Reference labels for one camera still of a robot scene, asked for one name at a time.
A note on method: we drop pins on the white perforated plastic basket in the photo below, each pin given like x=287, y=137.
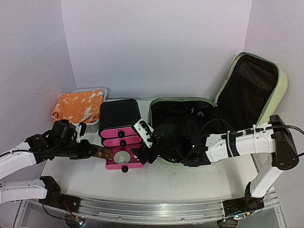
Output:
x=92, y=127

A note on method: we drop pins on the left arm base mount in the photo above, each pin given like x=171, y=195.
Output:
x=62, y=201

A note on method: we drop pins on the black pink drawer organizer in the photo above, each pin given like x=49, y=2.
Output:
x=115, y=130

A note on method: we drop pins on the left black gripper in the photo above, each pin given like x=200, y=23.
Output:
x=85, y=146

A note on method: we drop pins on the orange snack bag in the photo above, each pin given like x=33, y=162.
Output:
x=79, y=107

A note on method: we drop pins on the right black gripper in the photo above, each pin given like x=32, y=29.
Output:
x=144, y=154

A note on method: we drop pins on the green hard-shell suitcase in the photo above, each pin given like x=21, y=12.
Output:
x=248, y=96

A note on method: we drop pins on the white round jar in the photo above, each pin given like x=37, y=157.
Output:
x=122, y=157

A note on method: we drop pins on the aluminium front rail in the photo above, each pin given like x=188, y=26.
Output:
x=162, y=213

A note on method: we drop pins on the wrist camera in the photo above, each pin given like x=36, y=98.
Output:
x=163, y=139
x=67, y=132

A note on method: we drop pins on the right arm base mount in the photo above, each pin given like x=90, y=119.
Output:
x=242, y=205

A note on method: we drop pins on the black brush in suitcase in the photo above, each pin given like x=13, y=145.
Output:
x=195, y=112

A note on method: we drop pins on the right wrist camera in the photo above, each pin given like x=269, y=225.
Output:
x=163, y=139

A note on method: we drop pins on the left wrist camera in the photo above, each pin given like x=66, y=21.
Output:
x=67, y=132

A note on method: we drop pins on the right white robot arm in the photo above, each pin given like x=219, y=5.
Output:
x=273, y=138

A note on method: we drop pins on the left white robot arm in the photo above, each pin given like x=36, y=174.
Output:
x=33, y=151

